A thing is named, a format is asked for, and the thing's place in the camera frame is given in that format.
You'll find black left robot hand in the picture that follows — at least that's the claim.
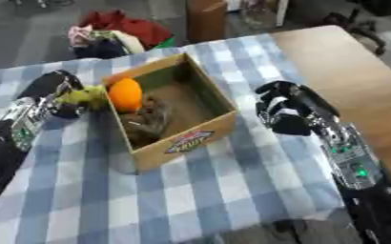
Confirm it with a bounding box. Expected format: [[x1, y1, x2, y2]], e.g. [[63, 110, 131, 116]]
[[15, 70, 89, 120]]

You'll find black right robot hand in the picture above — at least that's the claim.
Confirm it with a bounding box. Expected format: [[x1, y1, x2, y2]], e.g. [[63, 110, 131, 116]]
[[254, 80, 341, 137]]

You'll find green soft toy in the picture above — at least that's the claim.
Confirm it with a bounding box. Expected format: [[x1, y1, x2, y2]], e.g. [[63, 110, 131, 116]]
[[55, 85, 111, 112]]

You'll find tan cardboard box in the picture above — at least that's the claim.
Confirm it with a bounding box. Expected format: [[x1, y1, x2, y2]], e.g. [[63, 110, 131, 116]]
[[100, 52, 239, 173]]

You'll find orange toy fruit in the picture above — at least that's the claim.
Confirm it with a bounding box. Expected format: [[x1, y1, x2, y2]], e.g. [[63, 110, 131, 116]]
[[107, 77, 146, 112]]

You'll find pile of colourful bags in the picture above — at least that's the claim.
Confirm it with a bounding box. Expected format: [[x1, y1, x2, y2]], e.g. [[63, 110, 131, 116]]
[[65, 9, 177, 60]]

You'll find brown soft toy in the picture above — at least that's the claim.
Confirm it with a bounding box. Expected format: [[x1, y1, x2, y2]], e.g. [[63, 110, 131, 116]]
[[116, 97, 173, 148]]

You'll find black office chair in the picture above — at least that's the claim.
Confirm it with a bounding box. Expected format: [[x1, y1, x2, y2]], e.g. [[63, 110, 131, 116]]
[[319, 0, 391, 56]]

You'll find brown cardboard carton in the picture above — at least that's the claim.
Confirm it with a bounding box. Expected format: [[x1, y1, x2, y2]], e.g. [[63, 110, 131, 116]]
[[183, 0, 229, 45]]

